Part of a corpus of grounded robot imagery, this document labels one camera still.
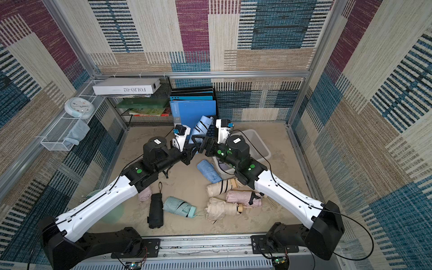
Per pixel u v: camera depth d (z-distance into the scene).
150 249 0.73
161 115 0.99
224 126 0.61
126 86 0.79
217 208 0.79
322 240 0.38
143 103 0.99
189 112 0.91
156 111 1.02
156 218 0.80
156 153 0.55
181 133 0.58
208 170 0.93
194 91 0.99
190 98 0.91
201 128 0.66
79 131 0.70
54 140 0.66
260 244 0.73
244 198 0.82
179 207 0.81
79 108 0.75
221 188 0.87
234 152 0.52
